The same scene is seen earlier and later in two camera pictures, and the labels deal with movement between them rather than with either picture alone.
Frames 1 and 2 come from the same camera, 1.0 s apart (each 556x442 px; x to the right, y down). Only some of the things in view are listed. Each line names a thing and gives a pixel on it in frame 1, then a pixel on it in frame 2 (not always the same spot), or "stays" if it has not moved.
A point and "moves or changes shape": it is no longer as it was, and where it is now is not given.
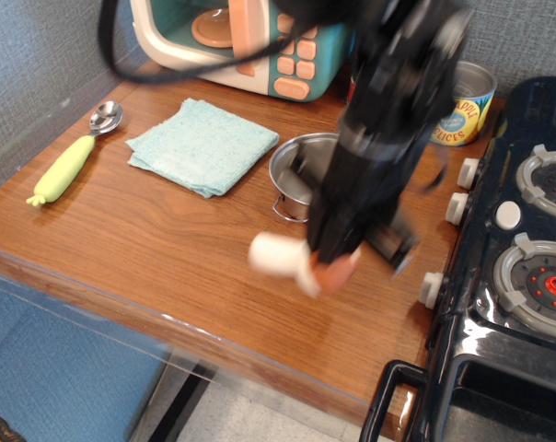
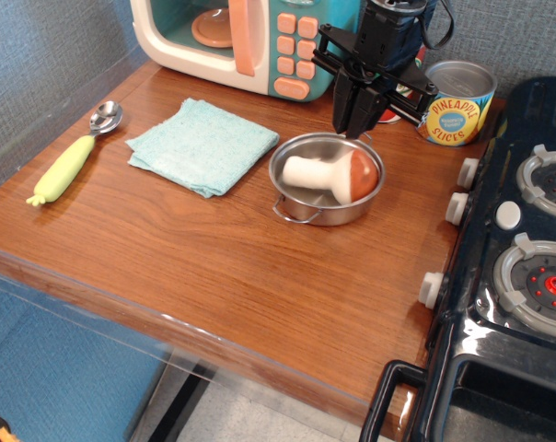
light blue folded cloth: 200,147 stays
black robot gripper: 362,193 -> 374,71
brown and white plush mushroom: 286,254 moves or changes shape
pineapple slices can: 474,86 stays
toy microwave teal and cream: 171,35 stays
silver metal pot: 297,165 stays
